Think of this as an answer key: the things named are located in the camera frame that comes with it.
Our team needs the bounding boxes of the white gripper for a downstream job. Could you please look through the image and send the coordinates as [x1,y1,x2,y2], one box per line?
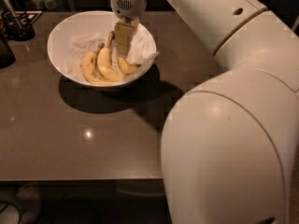
[110,0,148,57]

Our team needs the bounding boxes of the yellow banana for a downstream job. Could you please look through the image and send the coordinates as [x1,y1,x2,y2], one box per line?
[97,32,124,82]
[117,57,139,75]
[81,44,112,86]

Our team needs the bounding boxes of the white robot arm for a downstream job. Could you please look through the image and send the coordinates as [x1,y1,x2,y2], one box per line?
[110,0,299,224]

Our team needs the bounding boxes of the white ceramic bowl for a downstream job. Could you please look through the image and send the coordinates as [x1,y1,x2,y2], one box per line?
[47,10,158,90]

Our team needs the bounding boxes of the white paper sheet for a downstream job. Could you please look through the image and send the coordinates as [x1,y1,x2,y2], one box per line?
[64,26,158,88]

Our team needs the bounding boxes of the black mesh pen holder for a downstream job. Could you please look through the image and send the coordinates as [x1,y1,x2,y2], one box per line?
[3,11,36,41]

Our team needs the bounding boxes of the dark round container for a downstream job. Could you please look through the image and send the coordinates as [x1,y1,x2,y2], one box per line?
[0,36,16,68]

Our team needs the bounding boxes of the white object under table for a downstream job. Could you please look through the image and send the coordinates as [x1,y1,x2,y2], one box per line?
[0,184,42,224]

